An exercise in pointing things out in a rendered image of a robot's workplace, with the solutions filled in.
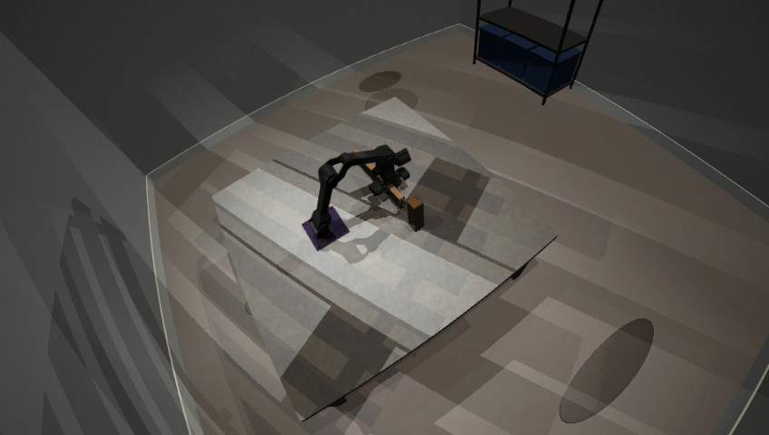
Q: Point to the brown wooden post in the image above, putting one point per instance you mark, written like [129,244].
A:
[415,213]

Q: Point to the brown wooden board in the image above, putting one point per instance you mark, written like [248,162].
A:
[395,195]

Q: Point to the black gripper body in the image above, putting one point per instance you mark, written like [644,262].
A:
[387,180]

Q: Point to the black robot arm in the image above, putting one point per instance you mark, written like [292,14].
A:
[384,159]

